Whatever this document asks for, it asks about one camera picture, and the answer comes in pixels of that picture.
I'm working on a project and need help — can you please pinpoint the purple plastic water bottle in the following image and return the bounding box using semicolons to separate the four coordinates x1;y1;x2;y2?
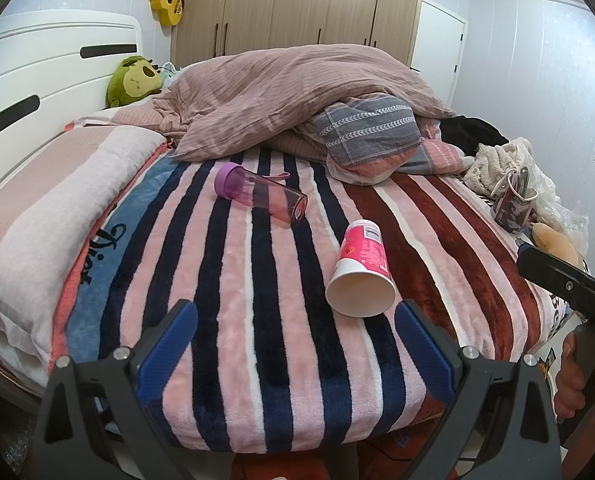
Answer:
214;162;308;229

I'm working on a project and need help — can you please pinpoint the white headboard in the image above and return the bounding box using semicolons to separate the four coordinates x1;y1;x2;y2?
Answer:
0;10;143;206

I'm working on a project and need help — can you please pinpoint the tan plush toy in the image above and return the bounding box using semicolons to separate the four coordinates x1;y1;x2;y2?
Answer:
532;221;583;269

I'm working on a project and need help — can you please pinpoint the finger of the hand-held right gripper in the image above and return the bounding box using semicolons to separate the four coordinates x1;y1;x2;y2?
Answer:
516;242;595;342

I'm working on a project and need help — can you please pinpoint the white door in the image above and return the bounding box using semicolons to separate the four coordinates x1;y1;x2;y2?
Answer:
410;0;468;111

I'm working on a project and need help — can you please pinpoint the person's right hand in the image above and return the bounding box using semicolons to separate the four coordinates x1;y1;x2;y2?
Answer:
552;332;586;421

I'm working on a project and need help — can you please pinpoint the clear plastic bag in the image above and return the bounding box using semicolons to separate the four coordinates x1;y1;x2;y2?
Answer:
526;160;591;257

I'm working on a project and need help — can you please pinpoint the red cloth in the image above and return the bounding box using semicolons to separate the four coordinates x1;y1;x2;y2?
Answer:
231;417;461;480

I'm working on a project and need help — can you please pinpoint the pink and white paper cup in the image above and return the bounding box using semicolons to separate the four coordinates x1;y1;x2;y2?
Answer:
325;219;396;319

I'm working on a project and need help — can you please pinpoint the wooden wardrobe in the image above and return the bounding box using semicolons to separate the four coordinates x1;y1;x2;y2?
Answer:
170;0;425;68

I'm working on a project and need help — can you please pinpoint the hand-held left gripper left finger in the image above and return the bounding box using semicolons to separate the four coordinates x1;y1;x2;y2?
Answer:
32;299;199;480

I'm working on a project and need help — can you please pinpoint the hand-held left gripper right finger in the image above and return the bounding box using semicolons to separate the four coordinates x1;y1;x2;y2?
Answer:
395;299;564;480

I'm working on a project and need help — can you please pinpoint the pink and white striped pillow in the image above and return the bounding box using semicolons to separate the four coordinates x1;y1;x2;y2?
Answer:
0;120;170;376

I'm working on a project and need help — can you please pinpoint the black clothing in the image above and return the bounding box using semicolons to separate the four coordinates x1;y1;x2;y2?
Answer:
440;116;511;158

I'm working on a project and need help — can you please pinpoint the striped fleece blanket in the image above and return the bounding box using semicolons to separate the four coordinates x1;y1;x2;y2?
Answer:
52;145;573;456

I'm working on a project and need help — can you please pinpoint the pink striped duvet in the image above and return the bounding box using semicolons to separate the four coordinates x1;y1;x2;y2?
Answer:
152;45;459;163

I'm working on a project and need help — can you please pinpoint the cream knitted cloth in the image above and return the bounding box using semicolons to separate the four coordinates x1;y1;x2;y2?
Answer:
462;140;535;197

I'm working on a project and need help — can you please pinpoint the green plush toy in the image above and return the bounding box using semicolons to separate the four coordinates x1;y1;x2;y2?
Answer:
106;56;164;109

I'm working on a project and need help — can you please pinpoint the grey patterned pillow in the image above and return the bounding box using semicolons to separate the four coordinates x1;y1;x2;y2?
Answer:
292;94;475;186

